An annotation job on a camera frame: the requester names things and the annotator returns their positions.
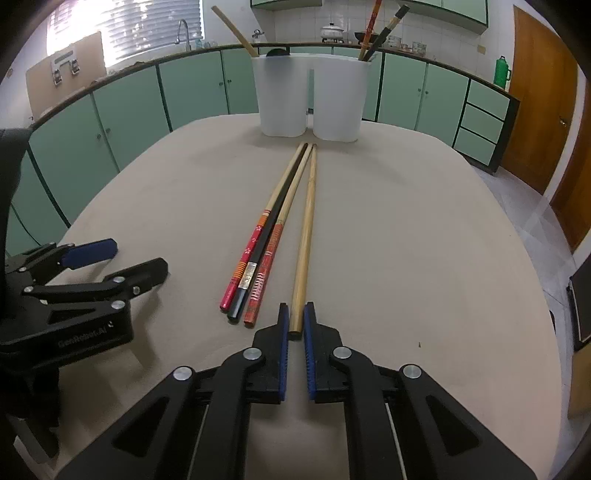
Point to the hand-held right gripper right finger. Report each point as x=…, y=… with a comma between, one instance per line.
x=309, y=350

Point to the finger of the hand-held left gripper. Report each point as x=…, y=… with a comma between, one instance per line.
x=134, y=277
x=90, y=251

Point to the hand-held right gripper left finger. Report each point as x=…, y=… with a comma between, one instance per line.
x=284, y=350

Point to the orange patterned chopstick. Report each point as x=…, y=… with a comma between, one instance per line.
x=272, y=249

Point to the plain bamboo chopstick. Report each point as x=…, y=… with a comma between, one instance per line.
x=304, y=240
x=233, y=30

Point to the red flowered chopstick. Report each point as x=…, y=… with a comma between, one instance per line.
x=371, y=27
x=249, y=244

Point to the black chopstick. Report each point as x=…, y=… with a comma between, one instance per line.
x=385, y=32
x=264, y=240

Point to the white double utensil holder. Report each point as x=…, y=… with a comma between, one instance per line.
x=332, y=101

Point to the brown cardboard sheet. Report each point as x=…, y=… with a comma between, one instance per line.
x=46, y=87

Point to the green base cabinets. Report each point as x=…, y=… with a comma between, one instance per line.
x=194, y=92

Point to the white window blind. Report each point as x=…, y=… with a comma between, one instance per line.
x=138, y=27

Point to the metal kitchen faucet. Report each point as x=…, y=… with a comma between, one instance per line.
x=183, y=27

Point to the metal kettle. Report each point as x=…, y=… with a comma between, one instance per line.
x=257, y=36

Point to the light wooden board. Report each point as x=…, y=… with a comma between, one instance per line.
x=581, y=383

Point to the black cabinet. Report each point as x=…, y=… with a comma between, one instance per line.
x=582, y=314

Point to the white cooking pot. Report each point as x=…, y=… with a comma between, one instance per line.
x=332, y=32

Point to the wooden door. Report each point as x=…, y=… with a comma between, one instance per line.
x=577, y=184
x=535, y=101

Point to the black wok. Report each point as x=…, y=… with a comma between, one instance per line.
x=358, y=36

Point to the patterned jar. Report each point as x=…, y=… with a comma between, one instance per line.
x=419, y=48

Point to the green thermos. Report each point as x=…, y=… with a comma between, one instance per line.
x=502, y=74

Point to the green wall cabinets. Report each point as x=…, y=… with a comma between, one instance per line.
x=461, y=11

